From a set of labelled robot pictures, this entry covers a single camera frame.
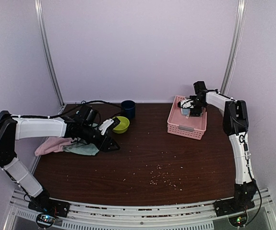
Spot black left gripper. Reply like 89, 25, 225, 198
80, 124, 120, 152

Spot patterned blue pastel towel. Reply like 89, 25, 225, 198
180, 108, 191, 116

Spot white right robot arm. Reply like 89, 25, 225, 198
190, 81, 257, 212

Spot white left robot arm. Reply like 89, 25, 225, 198
0, 106, 120, 213

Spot mint green towel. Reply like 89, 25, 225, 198
63, 141, 99, 156

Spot lime green bowl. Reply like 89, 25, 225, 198
112, 116, 130, 134

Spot pink perforated plastic basket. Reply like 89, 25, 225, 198
167, 95, 207, 140

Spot dark blue mug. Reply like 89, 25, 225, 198
121, 100, 136, 120

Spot pink towel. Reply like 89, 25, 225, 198
35, 137, 73, 156

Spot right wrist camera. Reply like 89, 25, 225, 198
177, 99, 194, 109

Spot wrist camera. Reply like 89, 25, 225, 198
98, 117, 120, 135
177, 99, 194, 109

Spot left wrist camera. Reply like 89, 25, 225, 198
98, 117, 120, 135

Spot right aluminium frame post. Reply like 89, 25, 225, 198
220, 0, 247, 95

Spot aluminium frame post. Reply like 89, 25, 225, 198
34, 0, 64, 107
220, 0, 247, 95

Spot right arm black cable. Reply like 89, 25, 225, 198
238, 134, 263, 227

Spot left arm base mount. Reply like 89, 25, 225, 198
28, 199, 70, 229

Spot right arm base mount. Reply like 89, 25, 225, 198
213, 198, 255, 228

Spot aluminium front rail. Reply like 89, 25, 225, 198
8, 189, 276, 230

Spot left aluminium frame post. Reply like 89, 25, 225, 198
34, 0, 64, 107

